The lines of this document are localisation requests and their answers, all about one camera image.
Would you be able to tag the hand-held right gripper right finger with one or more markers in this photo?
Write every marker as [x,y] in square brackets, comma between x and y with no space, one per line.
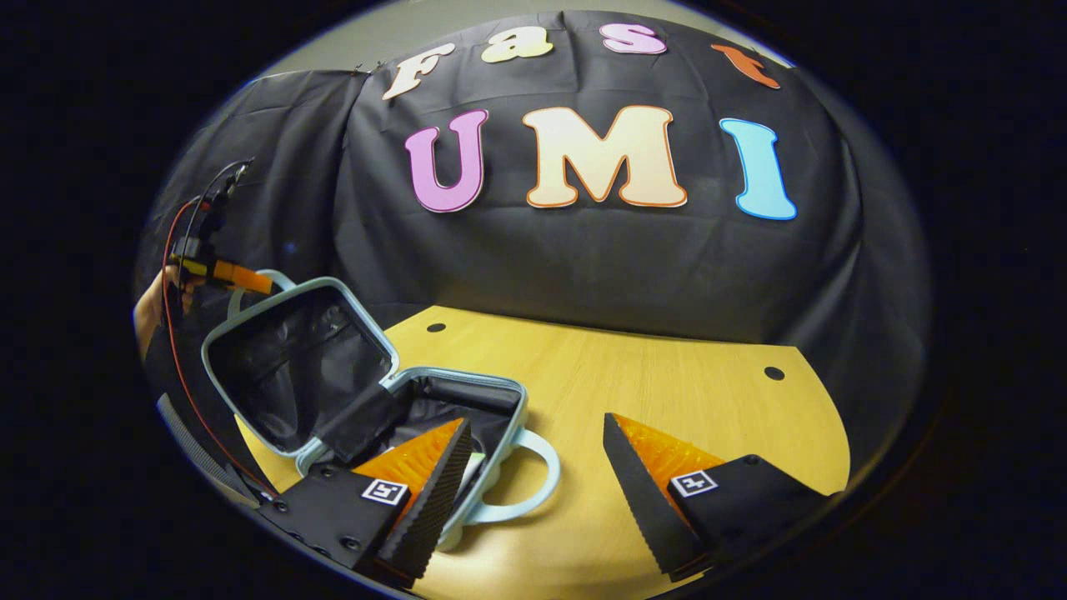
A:
[642,500]

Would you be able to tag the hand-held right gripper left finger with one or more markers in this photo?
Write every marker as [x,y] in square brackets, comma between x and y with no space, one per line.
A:
[442,500]

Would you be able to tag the light blue suitcase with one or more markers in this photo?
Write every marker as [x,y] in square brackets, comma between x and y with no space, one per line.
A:
[292,367]

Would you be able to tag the white tube green stripe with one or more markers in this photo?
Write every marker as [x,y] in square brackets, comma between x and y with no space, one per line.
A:
[473,473]

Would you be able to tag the black backdrop cloth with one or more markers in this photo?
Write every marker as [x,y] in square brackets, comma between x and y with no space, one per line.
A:
[583,267]

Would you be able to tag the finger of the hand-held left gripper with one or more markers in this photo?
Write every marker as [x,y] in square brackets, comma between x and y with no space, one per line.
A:
[242,277]

